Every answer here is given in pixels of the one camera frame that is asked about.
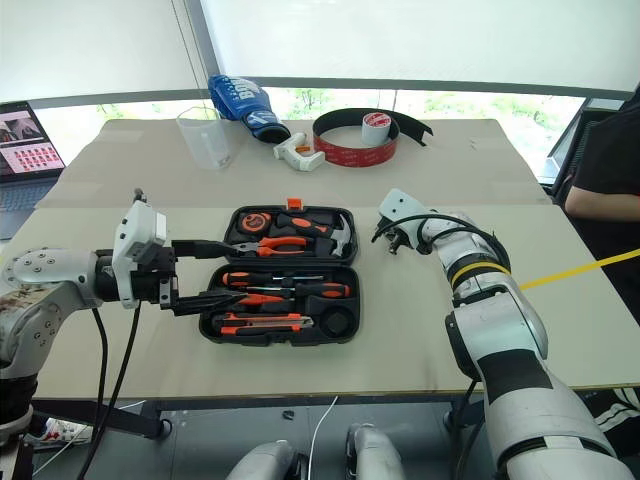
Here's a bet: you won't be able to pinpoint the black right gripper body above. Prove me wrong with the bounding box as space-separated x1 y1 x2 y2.
378 218 419 252

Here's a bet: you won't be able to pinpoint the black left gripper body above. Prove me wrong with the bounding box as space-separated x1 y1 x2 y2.
132 246 181 311

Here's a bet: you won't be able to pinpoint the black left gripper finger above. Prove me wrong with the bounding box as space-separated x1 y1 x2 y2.
172 239 237 260
172 291 247 317

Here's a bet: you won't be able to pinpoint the black orange claw hammer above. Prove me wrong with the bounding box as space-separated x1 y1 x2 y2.
273 211 354 259

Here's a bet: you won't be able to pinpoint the large black orange screwdriver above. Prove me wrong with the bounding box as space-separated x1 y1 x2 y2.
234 281 350 302

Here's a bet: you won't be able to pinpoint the black tool case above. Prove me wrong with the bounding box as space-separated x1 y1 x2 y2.
197 198 363 348

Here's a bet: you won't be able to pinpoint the small orange black screwdriver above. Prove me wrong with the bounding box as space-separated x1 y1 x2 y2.
221 270 297 290

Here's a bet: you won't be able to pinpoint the black orange tape measure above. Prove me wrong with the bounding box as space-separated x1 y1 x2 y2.
238 211 274 235

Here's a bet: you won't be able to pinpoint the orange black utility knife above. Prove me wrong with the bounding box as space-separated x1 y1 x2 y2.
216 311 316 338

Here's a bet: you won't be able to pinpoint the large black red tape roll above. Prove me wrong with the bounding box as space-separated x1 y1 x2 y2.
311 106 434 170

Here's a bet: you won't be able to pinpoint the black electrical tape roll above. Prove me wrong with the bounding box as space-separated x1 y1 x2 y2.
321 307 354 338

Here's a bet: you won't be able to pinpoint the small red white tape roll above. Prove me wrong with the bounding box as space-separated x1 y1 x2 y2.
360 111 393 149

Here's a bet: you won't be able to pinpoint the clear plastic measuring cup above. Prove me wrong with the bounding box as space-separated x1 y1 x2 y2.
175 105 234 172

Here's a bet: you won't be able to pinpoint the white plastic hand tool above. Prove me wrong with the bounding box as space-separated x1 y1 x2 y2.
272 131 327 174

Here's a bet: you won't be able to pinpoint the blue boxing glove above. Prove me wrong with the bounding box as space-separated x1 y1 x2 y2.
206 74 293 147

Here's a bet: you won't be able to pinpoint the silver rounded robot leg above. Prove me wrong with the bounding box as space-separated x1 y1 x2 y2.
345 422 407 480
224 439 297 480

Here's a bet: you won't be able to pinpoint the white red shoe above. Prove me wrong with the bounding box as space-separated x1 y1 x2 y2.
24 417 92 449

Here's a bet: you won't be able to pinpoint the open laptop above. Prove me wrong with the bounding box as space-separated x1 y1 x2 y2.
0 99 67 242

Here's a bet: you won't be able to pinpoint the black office chair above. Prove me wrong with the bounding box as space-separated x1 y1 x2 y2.
548 105 609 202

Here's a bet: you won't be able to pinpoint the person in black shirt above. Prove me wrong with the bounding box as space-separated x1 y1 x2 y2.
564 82 640 321

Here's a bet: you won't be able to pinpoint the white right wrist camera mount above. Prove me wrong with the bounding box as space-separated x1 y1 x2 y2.
377 188 427 237

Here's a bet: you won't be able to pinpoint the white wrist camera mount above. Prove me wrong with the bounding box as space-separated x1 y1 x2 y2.
111 201 169 309
377 188 427 237

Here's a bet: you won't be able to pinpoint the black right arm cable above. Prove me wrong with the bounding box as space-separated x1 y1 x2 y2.
378 213 512 275

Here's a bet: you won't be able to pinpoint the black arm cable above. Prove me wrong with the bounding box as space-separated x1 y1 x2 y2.
378 213 512 275
82 303 143 480
91 304 110 451

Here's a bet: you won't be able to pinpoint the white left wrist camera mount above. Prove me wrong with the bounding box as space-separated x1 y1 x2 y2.
111 201 169 309

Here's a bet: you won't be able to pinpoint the orange handled long nose pliers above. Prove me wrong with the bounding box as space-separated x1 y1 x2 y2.
209 289 287 309

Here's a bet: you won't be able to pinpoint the orange handled combination pliers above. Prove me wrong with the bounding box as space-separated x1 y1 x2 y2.
231 235 315 259

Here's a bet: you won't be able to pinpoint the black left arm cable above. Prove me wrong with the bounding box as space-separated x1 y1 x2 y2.
91 304 110 451
82 303 143 480

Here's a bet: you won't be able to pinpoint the black table frame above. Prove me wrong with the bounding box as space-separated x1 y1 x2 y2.
33 392 481 442

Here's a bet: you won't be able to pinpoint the white floor cable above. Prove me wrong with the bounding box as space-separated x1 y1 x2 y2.
308 394 340 480

